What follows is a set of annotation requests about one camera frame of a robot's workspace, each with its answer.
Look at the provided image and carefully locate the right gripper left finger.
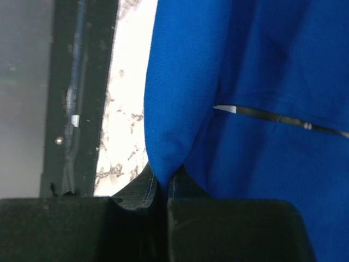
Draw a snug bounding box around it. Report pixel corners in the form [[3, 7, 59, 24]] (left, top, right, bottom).
[[1, 166, 164, 261]]

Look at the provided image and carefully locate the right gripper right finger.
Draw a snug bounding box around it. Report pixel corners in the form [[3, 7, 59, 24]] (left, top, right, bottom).
[[167, 168, 316, 261]]

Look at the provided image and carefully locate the blue printed t shirt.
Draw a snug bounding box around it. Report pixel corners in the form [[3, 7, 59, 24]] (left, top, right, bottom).
[[144, 1, 348, 261]]

